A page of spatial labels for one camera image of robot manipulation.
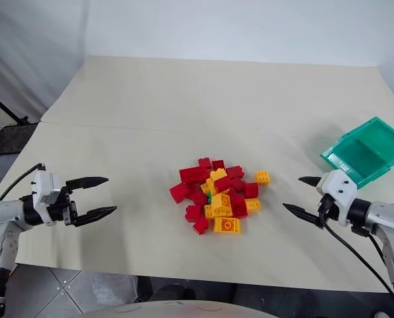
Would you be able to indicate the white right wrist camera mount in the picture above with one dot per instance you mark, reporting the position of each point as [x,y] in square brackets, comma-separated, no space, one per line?
[339,187]

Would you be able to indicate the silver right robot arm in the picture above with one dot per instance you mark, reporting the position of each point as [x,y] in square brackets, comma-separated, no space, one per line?
[387,218]

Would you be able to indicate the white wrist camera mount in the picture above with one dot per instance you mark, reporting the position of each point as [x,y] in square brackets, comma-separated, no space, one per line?
[339,187]
[43,185]

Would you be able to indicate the green plastic building brick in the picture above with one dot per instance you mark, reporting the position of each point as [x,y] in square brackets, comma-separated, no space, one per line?
[210,198]

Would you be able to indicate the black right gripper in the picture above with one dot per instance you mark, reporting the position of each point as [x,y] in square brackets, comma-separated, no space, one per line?
[329,208]

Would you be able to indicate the clear plastic bag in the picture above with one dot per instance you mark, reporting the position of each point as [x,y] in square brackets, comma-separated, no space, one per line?
[112,289]

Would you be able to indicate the black tripod stand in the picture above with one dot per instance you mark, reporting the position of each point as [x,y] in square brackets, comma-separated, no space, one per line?
[4,111]

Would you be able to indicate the green plastic bin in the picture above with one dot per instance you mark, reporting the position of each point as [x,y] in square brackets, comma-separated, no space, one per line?
[369,154]

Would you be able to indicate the yellow brick apart from pile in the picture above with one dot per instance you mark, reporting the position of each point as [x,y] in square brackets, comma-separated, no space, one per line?
[263,177]

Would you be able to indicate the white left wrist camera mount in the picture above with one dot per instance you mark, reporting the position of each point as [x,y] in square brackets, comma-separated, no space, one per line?
[43,185]

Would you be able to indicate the yellow plastic building brick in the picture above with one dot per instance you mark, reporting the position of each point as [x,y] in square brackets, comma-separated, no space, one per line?
[228,226]

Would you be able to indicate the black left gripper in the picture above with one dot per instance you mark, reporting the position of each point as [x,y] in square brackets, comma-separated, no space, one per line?
[63,208]

